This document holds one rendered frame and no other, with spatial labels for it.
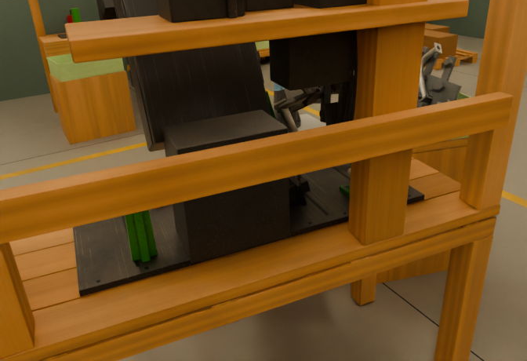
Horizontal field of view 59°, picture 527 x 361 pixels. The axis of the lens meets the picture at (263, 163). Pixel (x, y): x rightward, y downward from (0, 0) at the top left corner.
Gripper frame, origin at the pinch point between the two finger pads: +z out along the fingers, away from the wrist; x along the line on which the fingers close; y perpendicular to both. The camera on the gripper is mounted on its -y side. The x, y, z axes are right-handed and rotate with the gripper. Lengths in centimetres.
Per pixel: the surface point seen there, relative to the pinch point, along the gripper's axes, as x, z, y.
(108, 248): -7, 64, -14
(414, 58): 33.3, -25.6, -13.7
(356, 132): 30.8, -3.2, -23.6
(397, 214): 2.9, -13.6, -44.6
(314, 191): -22.4, -2.5, -23.8
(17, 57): -415, 139, 360
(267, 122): 15.7, 10.6, -7.1
